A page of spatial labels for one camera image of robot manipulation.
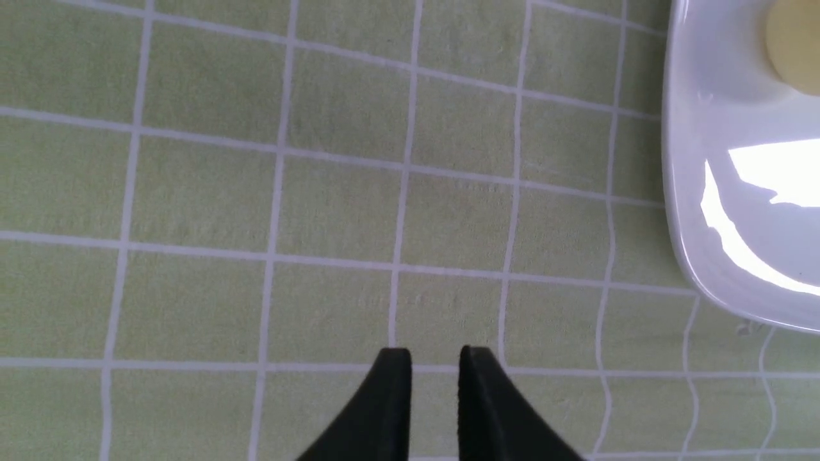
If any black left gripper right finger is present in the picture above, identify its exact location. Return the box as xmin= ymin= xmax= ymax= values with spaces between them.
xmin=457 ymin=345 xmax=582 ymax=460

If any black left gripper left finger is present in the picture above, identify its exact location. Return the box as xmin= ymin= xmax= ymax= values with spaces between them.
xmin=298 ymin=348 xmax=413 ymax=460

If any yellow steamed bun left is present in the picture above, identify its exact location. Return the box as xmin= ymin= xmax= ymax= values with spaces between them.
xmin=765 ymin=1 xmax=819 ymax=97

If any white square plate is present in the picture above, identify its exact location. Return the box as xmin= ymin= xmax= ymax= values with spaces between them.
xmin=662 ymin=1 xmax=819 ymax=334

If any green checkered tablecloth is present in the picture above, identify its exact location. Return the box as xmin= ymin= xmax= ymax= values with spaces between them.
xmin=1 ymin=1 xmax=818 ymax=460

